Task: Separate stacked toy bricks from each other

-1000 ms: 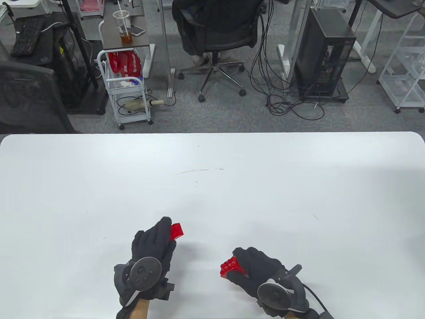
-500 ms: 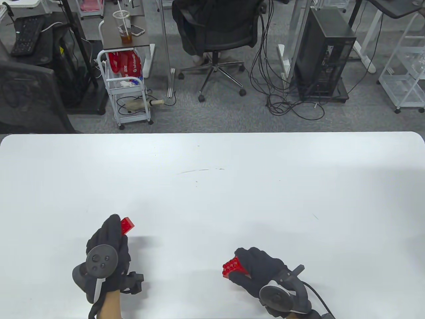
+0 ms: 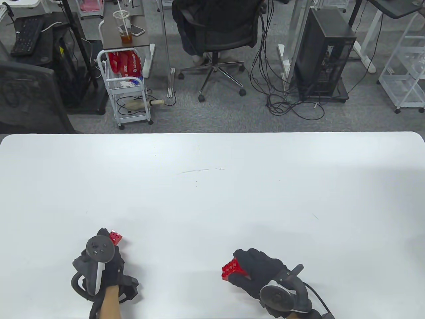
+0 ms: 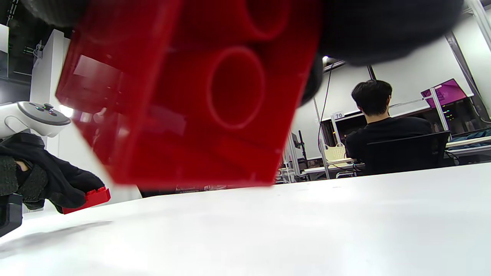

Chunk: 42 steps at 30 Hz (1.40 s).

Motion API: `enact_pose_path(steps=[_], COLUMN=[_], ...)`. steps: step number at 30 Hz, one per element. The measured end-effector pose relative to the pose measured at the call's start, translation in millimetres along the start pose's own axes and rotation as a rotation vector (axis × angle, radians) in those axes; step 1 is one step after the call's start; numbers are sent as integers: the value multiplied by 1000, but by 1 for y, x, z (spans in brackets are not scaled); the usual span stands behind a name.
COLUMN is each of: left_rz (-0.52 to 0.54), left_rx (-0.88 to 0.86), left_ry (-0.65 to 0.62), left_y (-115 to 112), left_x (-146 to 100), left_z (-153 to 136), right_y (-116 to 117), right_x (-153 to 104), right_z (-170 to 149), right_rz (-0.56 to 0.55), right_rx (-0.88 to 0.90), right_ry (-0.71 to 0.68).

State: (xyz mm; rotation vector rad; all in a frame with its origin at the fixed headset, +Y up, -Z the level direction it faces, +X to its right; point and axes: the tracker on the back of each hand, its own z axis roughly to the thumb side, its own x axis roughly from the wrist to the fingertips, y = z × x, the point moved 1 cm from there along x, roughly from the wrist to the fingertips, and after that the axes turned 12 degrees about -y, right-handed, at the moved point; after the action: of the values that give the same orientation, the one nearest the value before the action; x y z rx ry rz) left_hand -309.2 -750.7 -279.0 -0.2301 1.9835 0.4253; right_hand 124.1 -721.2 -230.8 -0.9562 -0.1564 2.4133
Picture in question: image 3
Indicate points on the person's right hand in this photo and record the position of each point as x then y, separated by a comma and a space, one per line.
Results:
262, 267

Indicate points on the person's left hand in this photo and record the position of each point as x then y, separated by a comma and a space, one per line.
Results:
117, 265

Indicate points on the person's left fingers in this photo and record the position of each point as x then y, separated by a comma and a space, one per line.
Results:
103, 232

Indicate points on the person's right thumb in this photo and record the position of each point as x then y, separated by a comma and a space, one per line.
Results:
239, 281

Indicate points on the small red toy brick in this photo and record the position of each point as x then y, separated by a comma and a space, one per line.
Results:
116, 237

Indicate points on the large red toy brick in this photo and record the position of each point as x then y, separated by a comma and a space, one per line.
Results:
232, 269

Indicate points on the person's left forearm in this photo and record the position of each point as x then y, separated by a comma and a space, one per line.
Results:
110, 304

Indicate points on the black left glove controller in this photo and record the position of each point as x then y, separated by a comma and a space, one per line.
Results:
96, 252

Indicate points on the black glove controller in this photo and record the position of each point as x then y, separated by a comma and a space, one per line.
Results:
282, 295
96, 252

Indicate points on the black right glove controller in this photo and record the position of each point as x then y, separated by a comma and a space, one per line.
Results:
282, 295

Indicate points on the beige handheld tool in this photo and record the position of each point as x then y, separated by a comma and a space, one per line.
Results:
142, 104

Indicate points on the black mesh chair back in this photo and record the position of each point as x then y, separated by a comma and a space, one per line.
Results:
30, 99

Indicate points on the red plastic bags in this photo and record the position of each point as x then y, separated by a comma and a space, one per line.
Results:
127, 64

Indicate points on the black stand pole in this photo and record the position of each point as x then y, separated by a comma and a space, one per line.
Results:
79, 46

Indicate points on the brown side table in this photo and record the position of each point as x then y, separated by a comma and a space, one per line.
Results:
116, 33

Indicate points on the plastic cup of tea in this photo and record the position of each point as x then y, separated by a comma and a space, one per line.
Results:
124, 31

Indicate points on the smartphone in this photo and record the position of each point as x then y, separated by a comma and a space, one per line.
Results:
136, 30

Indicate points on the black keyboard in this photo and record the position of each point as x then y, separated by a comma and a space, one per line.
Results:
26, 36

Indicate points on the black tower trolley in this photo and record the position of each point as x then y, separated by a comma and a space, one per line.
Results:
342, 94

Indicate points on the black office chair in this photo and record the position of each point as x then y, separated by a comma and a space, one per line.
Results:
215, 26

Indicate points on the black computer tower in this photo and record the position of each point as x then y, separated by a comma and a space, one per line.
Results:
323, 50

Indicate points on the white desk leg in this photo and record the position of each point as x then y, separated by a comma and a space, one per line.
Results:
365, 50

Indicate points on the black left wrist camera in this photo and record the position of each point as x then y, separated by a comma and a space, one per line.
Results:
129, 287

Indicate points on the aluminium frame post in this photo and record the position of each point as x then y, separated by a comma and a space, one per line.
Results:
167, 50

